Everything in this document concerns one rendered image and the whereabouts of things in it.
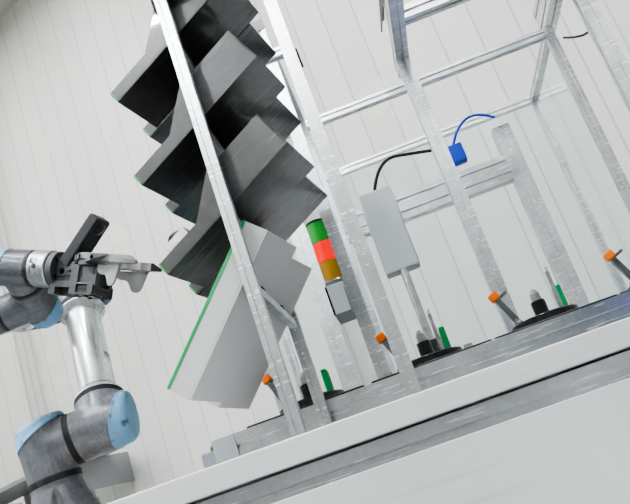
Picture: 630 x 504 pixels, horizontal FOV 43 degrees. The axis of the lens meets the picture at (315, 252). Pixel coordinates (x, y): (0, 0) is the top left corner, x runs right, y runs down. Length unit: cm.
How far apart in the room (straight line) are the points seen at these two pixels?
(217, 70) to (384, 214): 152
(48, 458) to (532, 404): 120
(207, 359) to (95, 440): 67
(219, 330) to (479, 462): 49
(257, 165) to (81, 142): 578
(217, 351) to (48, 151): 618
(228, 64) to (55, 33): 625
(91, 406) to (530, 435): 117
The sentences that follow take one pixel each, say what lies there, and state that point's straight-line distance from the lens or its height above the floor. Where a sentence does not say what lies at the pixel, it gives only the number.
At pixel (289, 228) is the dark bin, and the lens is 149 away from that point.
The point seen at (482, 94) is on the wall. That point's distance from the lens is 476.
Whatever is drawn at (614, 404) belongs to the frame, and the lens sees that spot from 93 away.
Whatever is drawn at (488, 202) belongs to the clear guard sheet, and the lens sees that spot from 315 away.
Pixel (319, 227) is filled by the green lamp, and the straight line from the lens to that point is 193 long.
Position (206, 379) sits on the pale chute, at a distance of 125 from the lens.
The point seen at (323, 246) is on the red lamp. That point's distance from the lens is 191.
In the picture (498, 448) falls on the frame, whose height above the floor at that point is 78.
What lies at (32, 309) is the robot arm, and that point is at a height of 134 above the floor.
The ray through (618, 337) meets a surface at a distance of 93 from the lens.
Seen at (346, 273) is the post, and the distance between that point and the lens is 190.
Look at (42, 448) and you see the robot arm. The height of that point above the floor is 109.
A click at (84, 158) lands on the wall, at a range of 694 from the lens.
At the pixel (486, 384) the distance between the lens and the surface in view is 91.
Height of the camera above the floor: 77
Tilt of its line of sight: 17 degrees up
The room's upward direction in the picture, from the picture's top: 19 degrees counter-clockwise
